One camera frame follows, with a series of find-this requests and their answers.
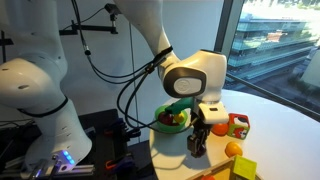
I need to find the yellow orange round fruit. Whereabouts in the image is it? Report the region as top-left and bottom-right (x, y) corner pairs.
(224, 141), (244, 158)

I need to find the teal camera mount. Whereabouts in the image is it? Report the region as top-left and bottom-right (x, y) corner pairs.
(164, 97), (195, 116)

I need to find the green translucent plastic bowl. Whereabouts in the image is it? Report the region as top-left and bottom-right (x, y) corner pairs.
(154, 104), (189, 134)

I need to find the blue orange bar clamp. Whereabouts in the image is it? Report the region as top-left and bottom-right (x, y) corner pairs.
(104, 154), (135, 172)
(105, 117), (134, 143)

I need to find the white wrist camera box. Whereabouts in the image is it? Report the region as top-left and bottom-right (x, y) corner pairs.
(198, 102), (230, 125)

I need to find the colourful picture cube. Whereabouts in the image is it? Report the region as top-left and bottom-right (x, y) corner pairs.
(227, 113), (251, 140)

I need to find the dark window frame post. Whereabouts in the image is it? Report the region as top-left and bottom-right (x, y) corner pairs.
(213, 0), (247, 62)

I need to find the lime green block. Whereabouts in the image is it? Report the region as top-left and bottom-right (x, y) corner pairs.
(232, 154), (258, 180)

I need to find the red apple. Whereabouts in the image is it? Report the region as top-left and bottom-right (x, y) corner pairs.
(157, 111), (174, 127)

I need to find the black camera arm mount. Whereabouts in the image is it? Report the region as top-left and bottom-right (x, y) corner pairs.
(59, 3), (123, 36)

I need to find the black robot mounting cart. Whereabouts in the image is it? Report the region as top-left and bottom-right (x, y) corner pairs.
(0, 108), (153, 180)

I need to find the yellow lemon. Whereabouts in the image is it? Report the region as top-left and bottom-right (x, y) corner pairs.
(173, 112), (186, 124)

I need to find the wooden block tray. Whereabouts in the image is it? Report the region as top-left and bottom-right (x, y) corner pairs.
(186, 155), (264, 180)

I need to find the thin black wall cable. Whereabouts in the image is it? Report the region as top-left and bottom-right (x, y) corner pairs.
(128, 22), (141, 134)

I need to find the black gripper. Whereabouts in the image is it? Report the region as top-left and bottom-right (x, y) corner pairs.
(186, 113), (213, 158)

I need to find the thick black cable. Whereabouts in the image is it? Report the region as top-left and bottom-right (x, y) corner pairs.
(69, 0), (193, 135)

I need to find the grey window railing bar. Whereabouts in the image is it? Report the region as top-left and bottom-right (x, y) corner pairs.
(225, 73), (320, 122)

